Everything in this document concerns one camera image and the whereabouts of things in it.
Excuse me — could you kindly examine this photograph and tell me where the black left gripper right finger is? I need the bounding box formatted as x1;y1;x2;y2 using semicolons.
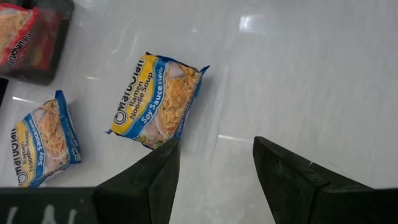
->
253;136;398;224

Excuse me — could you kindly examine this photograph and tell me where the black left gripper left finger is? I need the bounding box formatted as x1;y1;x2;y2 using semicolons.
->
0;138;181;224

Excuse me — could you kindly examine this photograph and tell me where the blue soy sauce ramen pack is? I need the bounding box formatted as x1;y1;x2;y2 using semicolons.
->
11;90;83;189
104;51;211;150

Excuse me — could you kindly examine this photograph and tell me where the orange chicken ramen pack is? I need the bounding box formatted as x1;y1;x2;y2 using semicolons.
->
30;12;65;72
0;2;40;68

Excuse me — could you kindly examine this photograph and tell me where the grey plastic bin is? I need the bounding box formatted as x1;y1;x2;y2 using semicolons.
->
0;0;75;86

